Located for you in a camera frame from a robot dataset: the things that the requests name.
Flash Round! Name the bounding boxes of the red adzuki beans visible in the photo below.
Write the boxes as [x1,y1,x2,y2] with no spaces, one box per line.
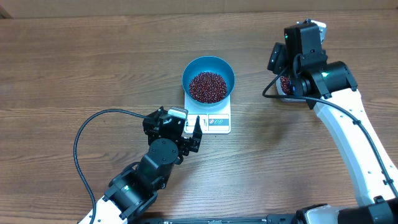
[280,76,292,95]

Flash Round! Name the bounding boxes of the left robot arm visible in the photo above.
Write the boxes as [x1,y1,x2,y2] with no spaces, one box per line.
[81,107,203,223]

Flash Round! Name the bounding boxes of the white digital kitchen scale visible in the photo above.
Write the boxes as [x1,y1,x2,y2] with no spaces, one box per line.
[184,94,231,134]

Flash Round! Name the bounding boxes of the red beans in bowl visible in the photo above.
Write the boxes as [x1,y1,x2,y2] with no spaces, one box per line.
[188,72,228,104]

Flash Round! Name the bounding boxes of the teal blue bowl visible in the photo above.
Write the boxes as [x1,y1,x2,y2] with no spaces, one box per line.
[182,55,236,105]

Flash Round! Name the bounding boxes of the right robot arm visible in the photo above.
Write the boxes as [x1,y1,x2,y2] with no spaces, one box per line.
[267,19,397,223]

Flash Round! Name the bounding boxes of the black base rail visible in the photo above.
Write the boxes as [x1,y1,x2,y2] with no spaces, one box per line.
[130,203,327,224]

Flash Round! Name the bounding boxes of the clear plastic food container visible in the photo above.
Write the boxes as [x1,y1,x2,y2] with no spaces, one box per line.
[275,77,305,103]

